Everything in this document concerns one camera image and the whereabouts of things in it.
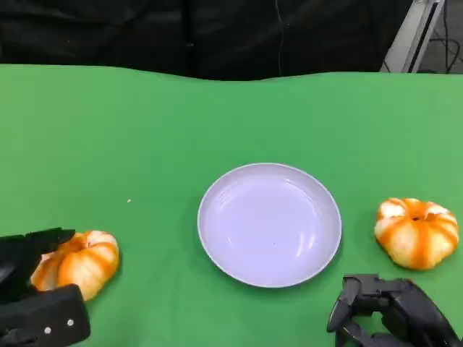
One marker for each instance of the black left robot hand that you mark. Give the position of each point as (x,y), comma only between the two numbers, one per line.
(21,249)

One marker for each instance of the grey metal stand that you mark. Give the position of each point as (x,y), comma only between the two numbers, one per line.
(414,32)

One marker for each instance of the lilac plate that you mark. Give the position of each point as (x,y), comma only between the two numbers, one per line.
(269,224)

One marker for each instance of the green table cloth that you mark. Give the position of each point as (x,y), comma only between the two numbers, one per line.
(108,144)

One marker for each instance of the orange white toy bread roll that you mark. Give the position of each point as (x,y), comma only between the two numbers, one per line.
(416,235)
(87,264)

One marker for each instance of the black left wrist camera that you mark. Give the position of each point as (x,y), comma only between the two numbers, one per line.
(47,318)

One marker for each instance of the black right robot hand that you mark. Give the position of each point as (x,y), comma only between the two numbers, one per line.
(408,307)

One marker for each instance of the black backdrop curtain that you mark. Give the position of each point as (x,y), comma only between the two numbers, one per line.
(108,29)

